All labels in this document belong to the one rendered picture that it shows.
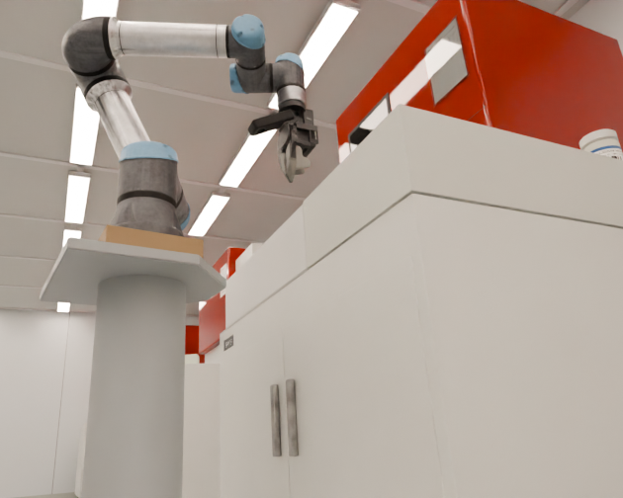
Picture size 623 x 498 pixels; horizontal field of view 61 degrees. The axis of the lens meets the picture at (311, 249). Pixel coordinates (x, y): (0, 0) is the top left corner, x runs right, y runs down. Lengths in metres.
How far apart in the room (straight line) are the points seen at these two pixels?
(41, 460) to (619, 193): 8.52
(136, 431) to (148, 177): 0.47
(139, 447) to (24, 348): 8.25
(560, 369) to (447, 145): 0.36
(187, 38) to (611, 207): 0.96
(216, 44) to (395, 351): 0.86
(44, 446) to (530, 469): 8.48
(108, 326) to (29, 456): 8.04
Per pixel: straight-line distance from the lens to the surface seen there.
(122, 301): 0.98
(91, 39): 1.38
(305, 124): 1.34
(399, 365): 0.74
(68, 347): 9.14
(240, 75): 1.41
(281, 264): 1.15
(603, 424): 0.88
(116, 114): 1.39
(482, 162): 0.87
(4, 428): 9.02
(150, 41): 1.36
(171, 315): 0.98
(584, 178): 1.05
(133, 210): 1.05
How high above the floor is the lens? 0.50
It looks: 21 degrees up
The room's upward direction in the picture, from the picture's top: 4 degrees counter-clockwise
